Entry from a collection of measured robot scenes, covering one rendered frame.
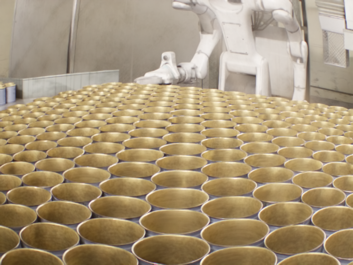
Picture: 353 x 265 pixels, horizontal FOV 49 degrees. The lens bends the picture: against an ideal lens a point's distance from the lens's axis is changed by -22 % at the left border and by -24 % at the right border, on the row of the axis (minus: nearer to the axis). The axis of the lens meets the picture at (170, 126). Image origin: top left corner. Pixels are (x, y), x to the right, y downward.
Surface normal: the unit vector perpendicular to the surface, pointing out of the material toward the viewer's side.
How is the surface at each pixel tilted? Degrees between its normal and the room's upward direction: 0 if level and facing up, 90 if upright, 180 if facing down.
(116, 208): 89
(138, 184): 90
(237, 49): 118
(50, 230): 88
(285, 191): 90
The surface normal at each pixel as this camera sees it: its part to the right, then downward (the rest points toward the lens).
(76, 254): 0.77, 0.13
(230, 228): 0.00, 0.22
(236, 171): -0.49, 0.19
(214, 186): 0.46, 0.18
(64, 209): 0.22, 0.21
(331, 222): -0.26, 0.21
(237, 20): -0.47, 0.62
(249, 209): -0.70, 0.16
